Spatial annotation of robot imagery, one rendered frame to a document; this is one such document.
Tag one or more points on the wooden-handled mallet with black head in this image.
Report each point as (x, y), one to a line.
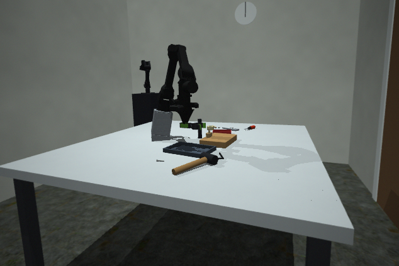
(203, 158)

